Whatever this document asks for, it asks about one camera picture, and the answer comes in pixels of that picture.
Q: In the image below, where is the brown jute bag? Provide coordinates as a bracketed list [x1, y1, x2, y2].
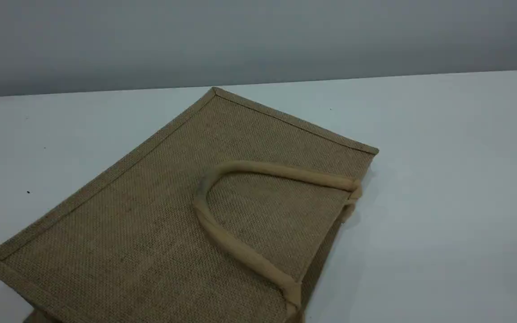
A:
[0, 87, 380, 323]

